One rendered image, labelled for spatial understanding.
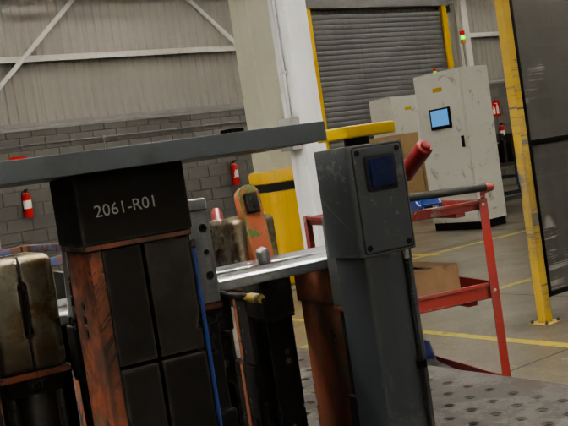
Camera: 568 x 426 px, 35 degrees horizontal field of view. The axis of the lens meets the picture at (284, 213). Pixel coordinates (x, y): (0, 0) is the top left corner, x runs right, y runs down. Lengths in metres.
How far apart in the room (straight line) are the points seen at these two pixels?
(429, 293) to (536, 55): 2.56
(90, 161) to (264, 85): 7.57
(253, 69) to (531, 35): 3.41
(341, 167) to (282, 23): 4.26
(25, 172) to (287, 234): 7.52
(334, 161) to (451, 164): 10.50
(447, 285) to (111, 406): 2.65
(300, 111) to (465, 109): 6.27
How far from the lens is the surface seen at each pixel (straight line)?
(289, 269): 1.16
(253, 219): 1.38
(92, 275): 0.77
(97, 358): 0.80
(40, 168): 0.73
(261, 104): 8.25
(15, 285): 0.93
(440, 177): 11.55
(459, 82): 11.20
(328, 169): 0.91
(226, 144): 0.78
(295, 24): 5.14
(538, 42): 5.60
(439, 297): 3.29
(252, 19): 8.36
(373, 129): 0.90
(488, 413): 1.47
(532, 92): 5.50
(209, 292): 0.98
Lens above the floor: 1.13
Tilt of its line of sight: 3 degrees down
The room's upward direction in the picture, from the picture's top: 9 degrees counter-clockwise
